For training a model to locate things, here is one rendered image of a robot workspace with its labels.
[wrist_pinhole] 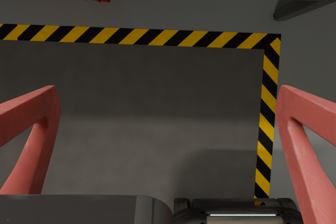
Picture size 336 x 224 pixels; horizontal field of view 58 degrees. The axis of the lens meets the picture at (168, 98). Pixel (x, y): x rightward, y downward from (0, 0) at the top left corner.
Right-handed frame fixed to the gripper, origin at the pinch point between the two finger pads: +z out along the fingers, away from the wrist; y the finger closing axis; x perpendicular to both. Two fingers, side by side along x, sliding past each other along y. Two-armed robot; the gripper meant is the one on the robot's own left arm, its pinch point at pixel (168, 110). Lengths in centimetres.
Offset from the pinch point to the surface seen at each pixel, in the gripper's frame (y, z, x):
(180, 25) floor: -5, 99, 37
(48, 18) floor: 45, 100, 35
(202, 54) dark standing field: -13, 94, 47
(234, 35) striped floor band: -25, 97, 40
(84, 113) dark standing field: 32, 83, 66
